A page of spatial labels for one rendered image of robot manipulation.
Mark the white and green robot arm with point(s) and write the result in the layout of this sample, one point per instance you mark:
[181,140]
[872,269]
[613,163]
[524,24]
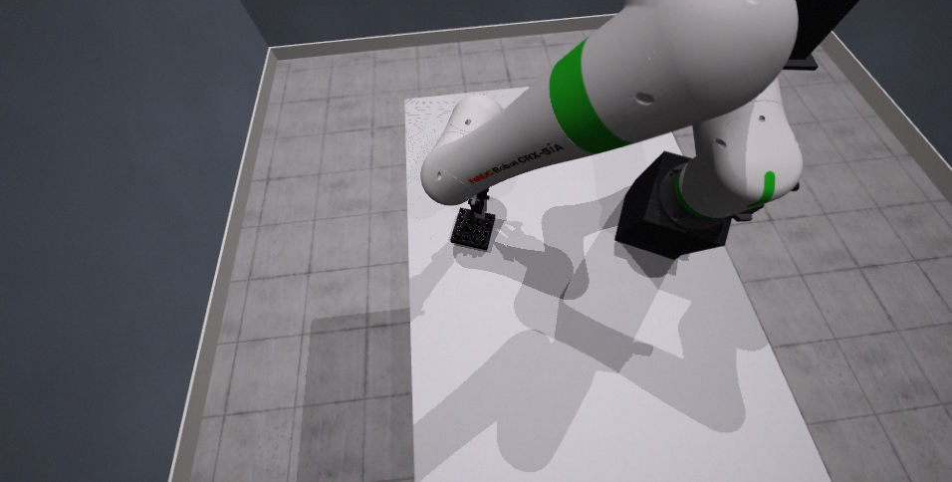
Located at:
[655,67]

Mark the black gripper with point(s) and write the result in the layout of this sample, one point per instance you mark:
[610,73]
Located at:
[480,200]

